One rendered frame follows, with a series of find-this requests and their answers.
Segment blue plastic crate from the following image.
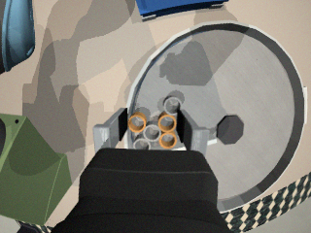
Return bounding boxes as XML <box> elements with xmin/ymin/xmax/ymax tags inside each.
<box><xmin>136</xmin><ymin>0</ymin><xmax>229</xmax><ymax>22</ymax></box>

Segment bronze bushing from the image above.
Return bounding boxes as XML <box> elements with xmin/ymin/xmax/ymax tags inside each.
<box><xmin>157</xmin><ymin>112</ymin><xmax>176</xmax><ymax>132</ymax></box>
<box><xmin>159</xmin><ymin>131</ymin><xmax>177</xmax><ymax>149</ymax></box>
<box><xmin>128</xmin><ymin>112</ymin><xmax>147</xmax><ymax>132</ymax></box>

